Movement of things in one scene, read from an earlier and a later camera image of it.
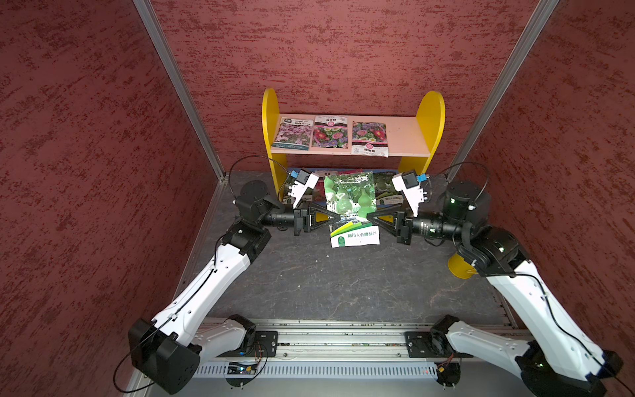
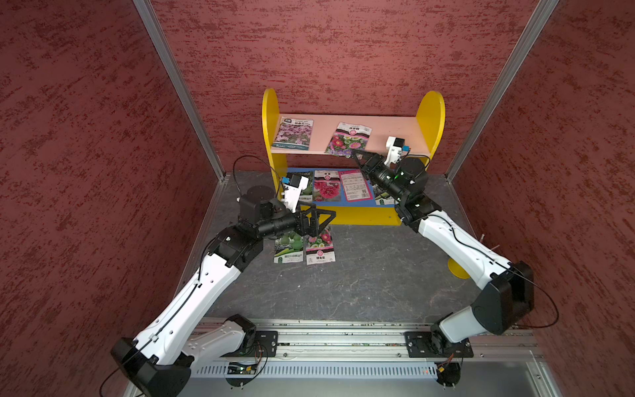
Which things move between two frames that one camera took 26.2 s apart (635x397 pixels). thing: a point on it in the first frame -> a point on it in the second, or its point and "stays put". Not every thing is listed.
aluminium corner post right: x=536 y=24 stays put
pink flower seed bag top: x=330 y=131 -> x=347 y=137
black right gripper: x=397 y=226 -> x=372 y=165
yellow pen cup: x=460 y=267 stays put
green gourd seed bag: x=352 y=198 -> x=288 y=248
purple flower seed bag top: x=293 y=133 stays put
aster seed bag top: x=370 y=138 -> x=320 y=249
